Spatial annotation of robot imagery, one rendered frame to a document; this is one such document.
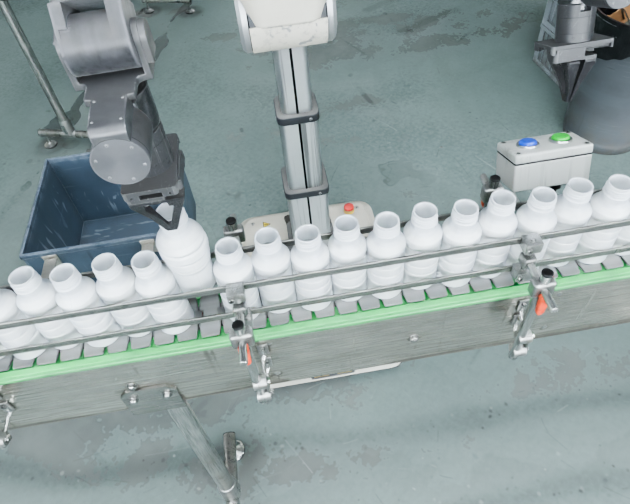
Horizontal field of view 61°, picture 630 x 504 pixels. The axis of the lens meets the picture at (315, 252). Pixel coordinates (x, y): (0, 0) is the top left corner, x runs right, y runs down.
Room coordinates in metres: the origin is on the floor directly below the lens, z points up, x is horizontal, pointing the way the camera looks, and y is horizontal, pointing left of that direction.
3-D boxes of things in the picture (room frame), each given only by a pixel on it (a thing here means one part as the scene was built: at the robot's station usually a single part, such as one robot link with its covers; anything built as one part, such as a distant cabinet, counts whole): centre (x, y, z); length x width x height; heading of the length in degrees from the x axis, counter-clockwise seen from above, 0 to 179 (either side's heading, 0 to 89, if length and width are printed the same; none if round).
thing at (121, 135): (0.48, 0.18, 1.44); 0.12 x 0.09 x 0.12; 4
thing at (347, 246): (0.54, -0.05, 1.08); 0.06 x 0.06 x 0.17
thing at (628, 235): (0.57, -0.52, 1.08); 0.06 x 0.06 x 0.17
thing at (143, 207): (0.51, 0.18, 1.28); 0.07 x 0.07 x 0.09; 4
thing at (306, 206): (1.18, 0.01, 0.49); 0.13 x 0.13 x 0.40; 4
